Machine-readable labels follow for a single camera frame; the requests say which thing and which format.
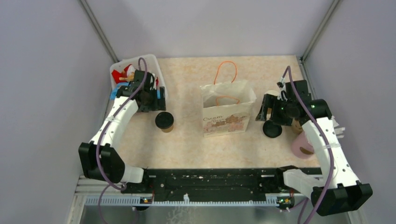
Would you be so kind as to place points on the black cup lid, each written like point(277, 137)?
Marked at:
point(164, 119)

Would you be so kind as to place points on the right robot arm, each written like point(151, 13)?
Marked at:
point(340, 190)

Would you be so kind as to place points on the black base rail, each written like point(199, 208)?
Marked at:
point(215, 186)

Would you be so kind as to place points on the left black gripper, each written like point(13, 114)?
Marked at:
point(158, 104)

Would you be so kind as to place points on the black lid stack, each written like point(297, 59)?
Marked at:
point(271, 130)

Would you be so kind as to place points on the white wrapped straws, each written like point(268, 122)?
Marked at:
point(338, 130)

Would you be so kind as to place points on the brown paper cup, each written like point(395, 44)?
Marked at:
point(168, 129)

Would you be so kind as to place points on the pink holder cup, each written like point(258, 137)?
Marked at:
point(301, 147)

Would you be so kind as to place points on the blue snack bag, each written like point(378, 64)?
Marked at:
point(127, 91)

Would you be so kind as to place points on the red snack bag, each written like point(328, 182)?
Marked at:
point(131, 75)

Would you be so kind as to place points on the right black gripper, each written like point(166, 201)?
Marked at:
point(269, 101)

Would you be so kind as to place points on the cardboard cup carrier stack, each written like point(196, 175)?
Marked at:
point(296, 127)

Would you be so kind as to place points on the paper takeout bag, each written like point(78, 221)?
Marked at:
point(227, 106)

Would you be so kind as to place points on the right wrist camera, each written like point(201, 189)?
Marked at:
point(283, 93)

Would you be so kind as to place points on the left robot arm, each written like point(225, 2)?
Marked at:
point(99, 157)

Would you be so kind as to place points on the stack of paper cups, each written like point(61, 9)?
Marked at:
point(273, 93)

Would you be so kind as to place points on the white plastic basket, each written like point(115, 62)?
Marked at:
point(152, 64)

